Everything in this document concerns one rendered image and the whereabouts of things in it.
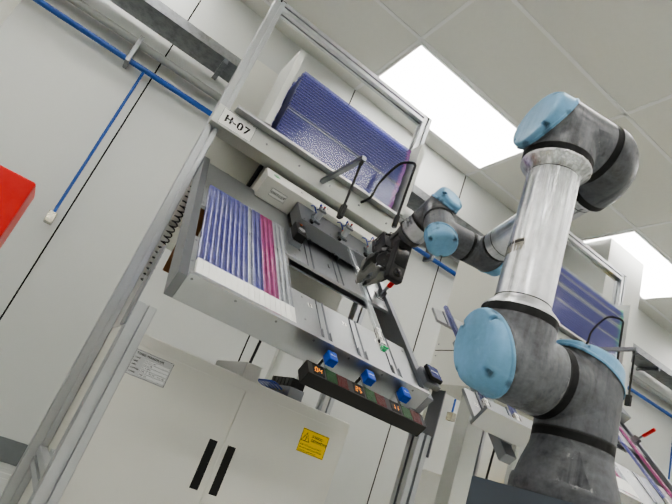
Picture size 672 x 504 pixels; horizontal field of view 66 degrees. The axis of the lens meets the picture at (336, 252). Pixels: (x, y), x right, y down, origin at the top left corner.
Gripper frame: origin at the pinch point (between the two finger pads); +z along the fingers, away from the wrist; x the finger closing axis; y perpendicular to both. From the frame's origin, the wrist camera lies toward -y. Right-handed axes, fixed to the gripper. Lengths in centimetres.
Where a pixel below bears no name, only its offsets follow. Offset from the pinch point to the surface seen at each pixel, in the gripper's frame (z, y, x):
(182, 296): 3, -33, 46
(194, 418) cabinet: 38, -34, 24
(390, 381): -0.9, -30.7, -6.9
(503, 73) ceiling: -42, 216, -87
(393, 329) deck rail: 7.5, -1.8, -18.2
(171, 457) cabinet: 43, -42, 25
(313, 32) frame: -21, 93, 38
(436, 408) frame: 1.2, -29.5, -24.7
